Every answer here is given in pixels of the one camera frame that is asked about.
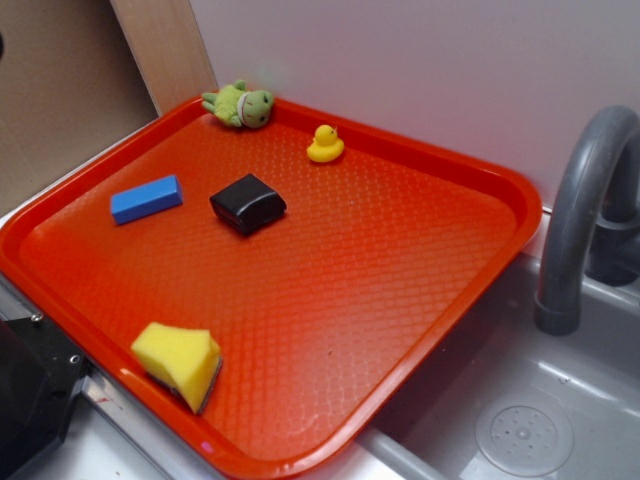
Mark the black box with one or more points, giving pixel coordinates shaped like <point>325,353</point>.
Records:
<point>248,204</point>

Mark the grey toy faucet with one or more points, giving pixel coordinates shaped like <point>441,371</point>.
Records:
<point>594,226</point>

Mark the red plastic tray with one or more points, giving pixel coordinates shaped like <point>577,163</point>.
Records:
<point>320,315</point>

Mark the green plush frog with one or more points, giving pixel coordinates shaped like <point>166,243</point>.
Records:
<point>235,106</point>

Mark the grey toy sink basin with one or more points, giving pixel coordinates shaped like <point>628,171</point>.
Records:
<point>499,399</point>

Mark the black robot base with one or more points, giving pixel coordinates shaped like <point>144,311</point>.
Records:
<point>42,373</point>

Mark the yellow sponge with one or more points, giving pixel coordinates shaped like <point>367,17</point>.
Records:
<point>186,361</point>

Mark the blue rectangular block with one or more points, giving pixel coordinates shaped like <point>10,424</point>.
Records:
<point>146,199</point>

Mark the yellow rubber duck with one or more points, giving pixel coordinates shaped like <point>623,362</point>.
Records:
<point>326,145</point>

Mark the wooden board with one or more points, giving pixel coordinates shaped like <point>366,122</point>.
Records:
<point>168,49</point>

